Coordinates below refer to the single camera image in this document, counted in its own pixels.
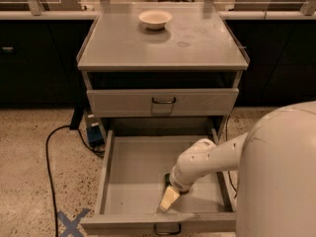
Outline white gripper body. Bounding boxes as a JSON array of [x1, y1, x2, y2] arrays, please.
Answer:
[[170, 165, 198, 193]]

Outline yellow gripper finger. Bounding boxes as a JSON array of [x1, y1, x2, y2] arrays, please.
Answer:
[[158, 186, 180, 213]]

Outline green and yellow sponge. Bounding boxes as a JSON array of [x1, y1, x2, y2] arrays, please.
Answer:
[[163, 173, 171, 190]]

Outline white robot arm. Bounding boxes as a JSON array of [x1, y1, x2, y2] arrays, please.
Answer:
[[159, 101, 316, 237]]

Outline open grey bottom drawer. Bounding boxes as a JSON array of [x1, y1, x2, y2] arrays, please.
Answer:
[[81, 133, 236, 235]]

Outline closed grey upper drawer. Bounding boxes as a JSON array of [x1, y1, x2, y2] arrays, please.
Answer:
[[87, 88, 239, 118]]

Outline grey drawer cabinet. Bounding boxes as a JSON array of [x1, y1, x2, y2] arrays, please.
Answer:
[[78, 3, 249, 139]]

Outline blue power box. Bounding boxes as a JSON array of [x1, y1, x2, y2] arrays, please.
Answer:
[[85, 111, 104, 147]]

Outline blue tape cross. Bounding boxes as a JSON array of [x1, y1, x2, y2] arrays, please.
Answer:
[[57, 208, 90, 237]]

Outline white ceramic bowl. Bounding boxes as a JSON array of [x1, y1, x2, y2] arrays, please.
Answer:
[[138, 10, 172, 31]]

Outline dark lab bench cabinets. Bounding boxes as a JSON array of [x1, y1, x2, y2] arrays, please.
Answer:
[[1, 19, 315, 108]]

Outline metal lower drawer handle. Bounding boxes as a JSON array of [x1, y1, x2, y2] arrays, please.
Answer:
[[153, 223, 182, 236]]

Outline metal drawer handle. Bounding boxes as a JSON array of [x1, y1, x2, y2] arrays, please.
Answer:
[[151, 97, 177, 105], [153, 223, 182, 236]]

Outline black cable on right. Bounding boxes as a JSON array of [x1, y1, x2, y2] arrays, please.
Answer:
[[224, 116, 239, 199]]

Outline black cable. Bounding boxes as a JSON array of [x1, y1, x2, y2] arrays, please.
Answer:
[[44, 124, 106, 237], [224, 116, 239, 199]]

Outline metal upper drawer handle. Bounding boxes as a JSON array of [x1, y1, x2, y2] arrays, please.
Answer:
[[151, 97, 177, 105]]

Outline black cable on left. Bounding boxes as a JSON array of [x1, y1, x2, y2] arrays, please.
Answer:
[[44, 124, 106, 237]]

